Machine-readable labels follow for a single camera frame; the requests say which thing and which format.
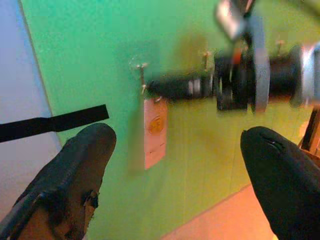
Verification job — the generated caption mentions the brown wooden furniture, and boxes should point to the brown wooden furniture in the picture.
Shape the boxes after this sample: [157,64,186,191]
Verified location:
[298,106,320,161]

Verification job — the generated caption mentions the black strap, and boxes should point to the black strap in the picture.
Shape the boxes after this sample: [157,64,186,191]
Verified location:
[0,104,110,144]

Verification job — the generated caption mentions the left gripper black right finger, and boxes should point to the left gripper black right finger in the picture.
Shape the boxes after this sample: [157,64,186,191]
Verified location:
[240,126,320,240]

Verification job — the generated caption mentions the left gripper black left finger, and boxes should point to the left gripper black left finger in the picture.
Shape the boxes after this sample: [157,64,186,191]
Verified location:
[0,122,118,240]

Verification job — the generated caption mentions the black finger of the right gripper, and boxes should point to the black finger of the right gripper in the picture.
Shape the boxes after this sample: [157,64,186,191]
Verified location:
[146,76,216,101]

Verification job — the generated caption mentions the green board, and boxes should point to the green board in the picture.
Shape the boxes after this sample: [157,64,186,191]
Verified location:
[19,0,320,240]

